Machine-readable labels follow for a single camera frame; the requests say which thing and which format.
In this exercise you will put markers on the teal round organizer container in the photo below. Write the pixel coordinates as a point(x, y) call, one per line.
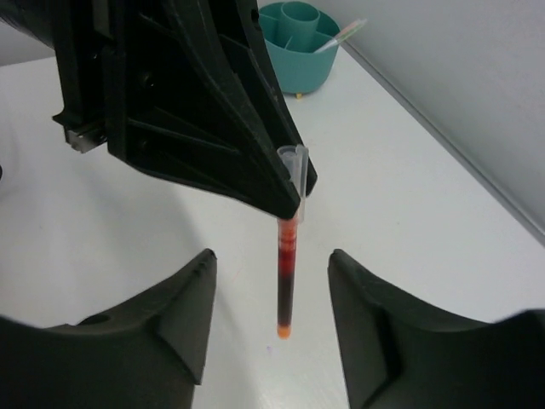
point(294, 32)

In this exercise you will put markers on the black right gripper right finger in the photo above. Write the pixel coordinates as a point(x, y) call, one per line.
point(398, 351)

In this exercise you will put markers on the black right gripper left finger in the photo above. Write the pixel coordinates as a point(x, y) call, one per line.
point(146, 352)

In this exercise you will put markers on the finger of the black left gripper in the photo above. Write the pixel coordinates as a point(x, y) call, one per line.
point(183, 91)

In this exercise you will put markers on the red highlighter pen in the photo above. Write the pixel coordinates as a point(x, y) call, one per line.
point(342, 35)

